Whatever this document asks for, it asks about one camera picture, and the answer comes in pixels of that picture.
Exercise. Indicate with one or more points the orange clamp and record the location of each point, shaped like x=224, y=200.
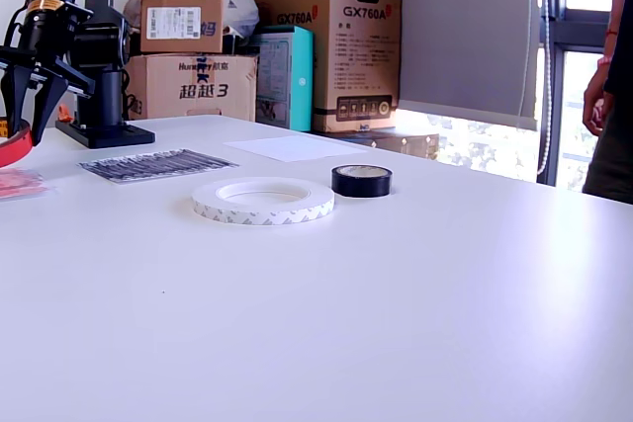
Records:
x=63, y=113

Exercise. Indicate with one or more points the cardboard box blue logo print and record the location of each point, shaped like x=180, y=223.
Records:
x=163, y=91

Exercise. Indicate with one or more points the grey roller blind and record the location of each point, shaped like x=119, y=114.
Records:
x=470, y=22

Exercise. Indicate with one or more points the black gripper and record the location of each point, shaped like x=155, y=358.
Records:
x=47, y=36

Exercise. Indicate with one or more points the black scribbled paper sheet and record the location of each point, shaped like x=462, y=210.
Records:
x=148, y=165

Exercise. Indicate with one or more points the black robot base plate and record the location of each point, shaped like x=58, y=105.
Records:
x=114, y=138

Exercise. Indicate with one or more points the teal carton box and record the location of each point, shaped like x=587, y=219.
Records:
x=304, y=86

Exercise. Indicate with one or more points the black tape roll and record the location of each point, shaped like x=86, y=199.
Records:
x=361, y=187

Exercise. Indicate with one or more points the grey plastic bag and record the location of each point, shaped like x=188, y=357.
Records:
x=132, y=9

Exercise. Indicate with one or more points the person's right forearm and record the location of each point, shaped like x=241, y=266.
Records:
x=612, y=7

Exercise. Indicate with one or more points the blank white paper sheet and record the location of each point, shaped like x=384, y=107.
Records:
x=297, y=147

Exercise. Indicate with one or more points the white plastic bag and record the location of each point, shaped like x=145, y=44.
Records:
x=242, y=12

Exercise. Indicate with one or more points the tall cardboard box GX760A print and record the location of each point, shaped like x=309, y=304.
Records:
x=366, y=46

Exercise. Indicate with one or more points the dark metal window frame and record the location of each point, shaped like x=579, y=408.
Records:
x=578, y=31

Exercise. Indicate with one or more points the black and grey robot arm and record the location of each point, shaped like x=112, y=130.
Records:
x=106, y=96

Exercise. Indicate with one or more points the person in olive shorts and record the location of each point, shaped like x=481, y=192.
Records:
x=618, y=155

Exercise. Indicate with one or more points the white tape roll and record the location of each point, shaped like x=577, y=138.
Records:
x=222, y=214

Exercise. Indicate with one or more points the red tape roll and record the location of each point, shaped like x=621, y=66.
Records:
x=15, y=152

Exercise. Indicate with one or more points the person's right hand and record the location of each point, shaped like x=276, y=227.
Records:
x=595, y=101

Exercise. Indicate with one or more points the red scribbled paper sheet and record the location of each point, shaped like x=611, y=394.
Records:
x=20, y=182

